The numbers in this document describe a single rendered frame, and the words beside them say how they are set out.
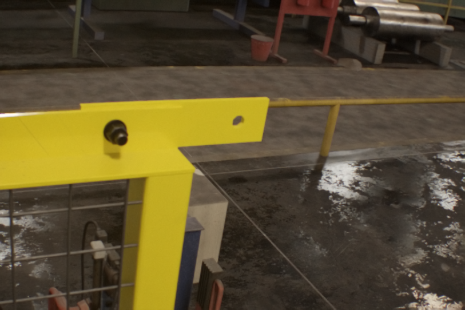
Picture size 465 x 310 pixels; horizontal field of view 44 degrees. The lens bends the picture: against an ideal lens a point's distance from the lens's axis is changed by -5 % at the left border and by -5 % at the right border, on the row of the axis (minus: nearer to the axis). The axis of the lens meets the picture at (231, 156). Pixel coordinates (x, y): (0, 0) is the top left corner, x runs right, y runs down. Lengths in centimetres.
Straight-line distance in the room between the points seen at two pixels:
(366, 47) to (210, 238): 696
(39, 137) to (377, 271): 347
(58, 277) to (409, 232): 247
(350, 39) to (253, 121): 870
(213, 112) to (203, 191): 171
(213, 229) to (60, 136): 179
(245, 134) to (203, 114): 6
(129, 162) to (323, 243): 350
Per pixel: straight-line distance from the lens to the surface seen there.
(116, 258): 156
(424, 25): 969
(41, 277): 339
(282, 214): 427
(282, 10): 795
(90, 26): 801
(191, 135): 64
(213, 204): 227
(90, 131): 59
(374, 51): 894
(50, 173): 56
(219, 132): 65
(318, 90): 708
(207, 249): 239
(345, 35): 945
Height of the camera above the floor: 207
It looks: 25 degrees down
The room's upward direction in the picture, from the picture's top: 10 degrees clockwise
